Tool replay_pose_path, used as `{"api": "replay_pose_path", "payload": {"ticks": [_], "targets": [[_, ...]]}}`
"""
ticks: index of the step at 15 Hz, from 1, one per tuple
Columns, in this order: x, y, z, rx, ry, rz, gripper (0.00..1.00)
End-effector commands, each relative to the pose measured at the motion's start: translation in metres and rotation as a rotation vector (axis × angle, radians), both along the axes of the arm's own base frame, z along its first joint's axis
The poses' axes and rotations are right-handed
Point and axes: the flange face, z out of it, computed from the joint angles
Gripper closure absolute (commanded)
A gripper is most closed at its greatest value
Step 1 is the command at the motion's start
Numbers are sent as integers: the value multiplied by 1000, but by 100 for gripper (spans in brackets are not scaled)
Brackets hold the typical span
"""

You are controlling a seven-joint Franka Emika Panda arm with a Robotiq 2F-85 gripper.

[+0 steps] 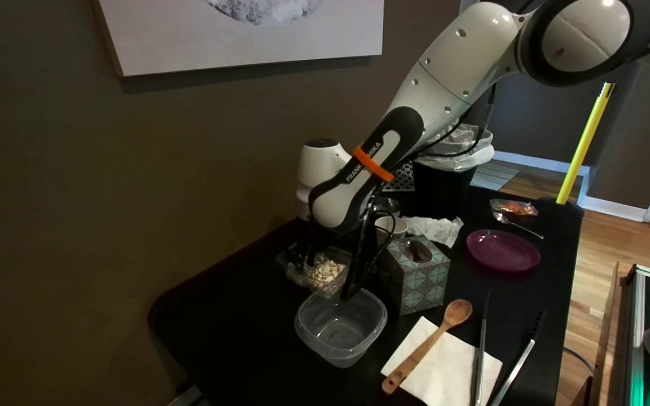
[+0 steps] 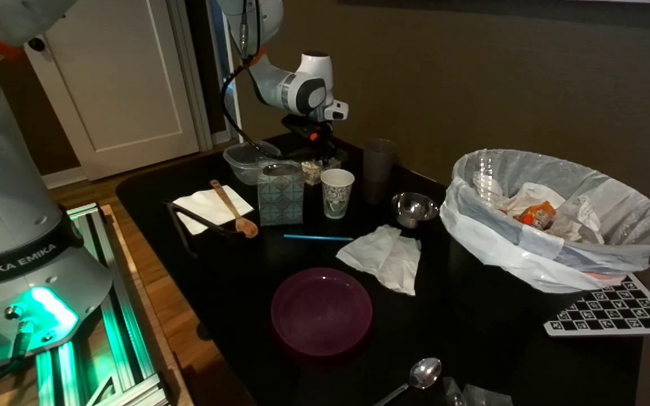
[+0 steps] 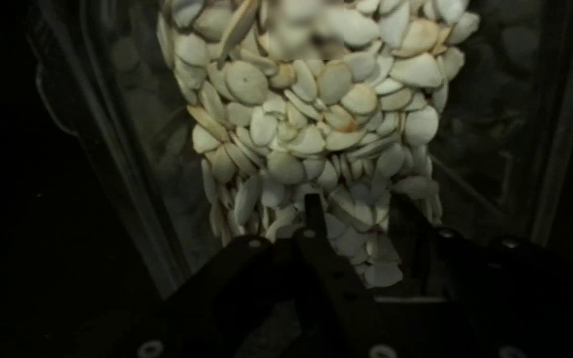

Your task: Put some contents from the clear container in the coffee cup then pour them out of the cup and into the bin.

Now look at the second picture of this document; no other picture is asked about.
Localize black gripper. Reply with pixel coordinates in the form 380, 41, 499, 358
281, 111, 345, 166

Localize clear container with cereal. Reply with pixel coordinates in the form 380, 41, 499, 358
297, 156, 326, 187

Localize white patterned paper coffee cup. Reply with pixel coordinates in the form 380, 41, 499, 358
319, 166, 356, 221

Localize empty clear plastic container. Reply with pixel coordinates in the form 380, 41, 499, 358
222, 139, 284, 187

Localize white lined trash bin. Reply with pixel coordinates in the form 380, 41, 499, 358
439, 146, 650, 296

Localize teal patterned tissue box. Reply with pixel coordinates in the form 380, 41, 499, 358
255, 157, 308, 228

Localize dark translucent tumbler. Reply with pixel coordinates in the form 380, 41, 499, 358
362, 136, 400, 207

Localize blue straw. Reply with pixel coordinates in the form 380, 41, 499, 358
283, 233, 356, 244

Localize wooden spoon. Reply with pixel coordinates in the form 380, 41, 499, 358
211, 178, 261, 240

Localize small metal bowl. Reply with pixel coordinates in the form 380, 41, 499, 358
391, 189, 440, 229

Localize crumpled white tissue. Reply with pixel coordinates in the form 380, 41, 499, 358
335, 222, 424, 297

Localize flat white paper napkin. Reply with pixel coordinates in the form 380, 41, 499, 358
171, 184, 255, 237

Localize black tongs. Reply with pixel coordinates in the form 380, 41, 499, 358
169, 200, 225, 233

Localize purple plate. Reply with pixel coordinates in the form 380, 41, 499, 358
269, 266, 376, 358

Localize white door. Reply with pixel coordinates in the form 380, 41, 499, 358
22, 0, 215, 182

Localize orange wrapper trash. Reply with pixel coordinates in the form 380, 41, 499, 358
515, 200, 557, 229

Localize wooden base board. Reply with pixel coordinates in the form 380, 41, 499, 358
97, 199, 196, 406

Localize metal spoon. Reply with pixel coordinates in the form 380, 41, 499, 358
373, 354, 444, 406

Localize white crumpled paper trash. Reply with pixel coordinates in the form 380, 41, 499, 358
501, 181, 604, 246

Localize clear plastic wrapper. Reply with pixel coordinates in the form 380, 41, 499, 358
440, 375, 515, 406

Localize black white checkerboard card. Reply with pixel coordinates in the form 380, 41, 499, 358
542, 271, 650, 339

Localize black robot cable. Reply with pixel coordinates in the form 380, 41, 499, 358
220, 0, 270, 145

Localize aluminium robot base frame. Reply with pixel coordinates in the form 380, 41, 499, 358
0, 200, 169, 406

